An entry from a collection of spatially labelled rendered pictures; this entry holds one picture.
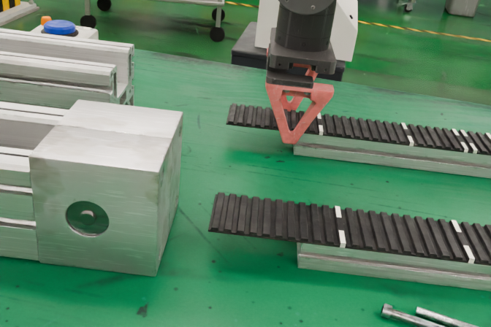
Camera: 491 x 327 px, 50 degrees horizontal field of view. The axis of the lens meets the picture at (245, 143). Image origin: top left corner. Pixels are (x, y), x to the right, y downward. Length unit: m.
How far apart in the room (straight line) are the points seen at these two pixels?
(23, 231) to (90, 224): 0.05
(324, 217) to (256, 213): 0.06
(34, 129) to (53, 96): 0.12
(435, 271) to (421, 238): 0.03
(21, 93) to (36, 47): 0.08
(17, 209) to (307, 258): 0.22
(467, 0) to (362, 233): 5.05
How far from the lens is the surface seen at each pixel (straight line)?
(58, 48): 0.64
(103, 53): 0.63
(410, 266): 0.46
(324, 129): 0.59
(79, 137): 0.41
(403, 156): 0.62
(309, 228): 0.43
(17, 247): 0.44
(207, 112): 0.67
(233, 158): 0.57
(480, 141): 0.66
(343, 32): 0.92
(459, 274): 0.47
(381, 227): 0.45
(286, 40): 0.54
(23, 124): 0.47
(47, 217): 0.41
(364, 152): 0.61
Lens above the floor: 1.06
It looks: 28 degrees down
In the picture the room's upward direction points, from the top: 7 degrees clockwise
